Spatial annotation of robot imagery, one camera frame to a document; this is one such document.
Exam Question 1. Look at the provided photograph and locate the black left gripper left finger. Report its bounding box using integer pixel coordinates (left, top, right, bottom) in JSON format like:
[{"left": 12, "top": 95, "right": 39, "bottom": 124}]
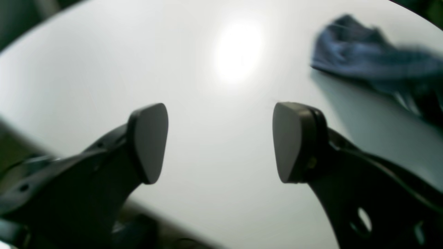
[{"left": 1, "top": 103, "right": 168, "bottom": 249}]

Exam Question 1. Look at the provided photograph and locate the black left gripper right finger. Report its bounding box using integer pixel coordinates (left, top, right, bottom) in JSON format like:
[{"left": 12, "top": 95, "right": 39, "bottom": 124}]
[{"left": 272, "top": 102, "right": 443, "bottom": 249}]

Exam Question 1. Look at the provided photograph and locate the dark blue grey T-shirt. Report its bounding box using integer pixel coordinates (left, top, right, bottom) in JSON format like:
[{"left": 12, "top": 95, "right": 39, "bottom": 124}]
[{"left": 311, "top": 15, "right": 443, "bottom": 126}]

